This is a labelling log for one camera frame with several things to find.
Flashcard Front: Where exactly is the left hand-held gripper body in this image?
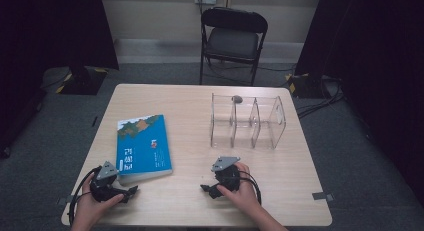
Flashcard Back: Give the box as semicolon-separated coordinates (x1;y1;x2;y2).
89;160;121;203

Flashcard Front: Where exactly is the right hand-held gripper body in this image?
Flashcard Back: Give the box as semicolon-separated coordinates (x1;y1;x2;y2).
211;156;242;193

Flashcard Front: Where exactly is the blue book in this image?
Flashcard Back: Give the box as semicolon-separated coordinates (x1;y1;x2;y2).
115;114;174;186

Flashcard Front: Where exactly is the clear acrylic book rack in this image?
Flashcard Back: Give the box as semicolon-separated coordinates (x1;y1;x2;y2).
209;92;288;150

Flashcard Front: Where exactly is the person's right hand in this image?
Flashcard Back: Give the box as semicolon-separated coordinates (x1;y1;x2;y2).
216;161;262;218

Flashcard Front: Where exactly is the person's left hand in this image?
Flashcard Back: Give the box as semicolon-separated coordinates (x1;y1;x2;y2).
73;173;125;225

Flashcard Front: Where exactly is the grey tape strip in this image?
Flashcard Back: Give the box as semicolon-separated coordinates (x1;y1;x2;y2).
56;194;78;206
312;191;334;202

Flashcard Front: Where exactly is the black stand base striped tape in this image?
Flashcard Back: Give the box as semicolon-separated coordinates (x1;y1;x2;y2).
284;72;323;99
41;65;109;96

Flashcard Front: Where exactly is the black folding chair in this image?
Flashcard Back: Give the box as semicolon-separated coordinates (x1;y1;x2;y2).
199;6;269;87

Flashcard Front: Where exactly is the black curtain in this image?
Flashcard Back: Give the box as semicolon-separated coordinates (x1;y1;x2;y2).
294;0;424;205
0;0;120;159

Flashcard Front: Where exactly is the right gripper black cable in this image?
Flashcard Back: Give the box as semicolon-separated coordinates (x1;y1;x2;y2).
238;170;263;205

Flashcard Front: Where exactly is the bundle of black floor cables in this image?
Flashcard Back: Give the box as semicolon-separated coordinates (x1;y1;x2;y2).
296;75;346;120

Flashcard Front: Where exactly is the thin black floor cable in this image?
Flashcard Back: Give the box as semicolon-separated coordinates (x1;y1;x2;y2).
258;64;296;73

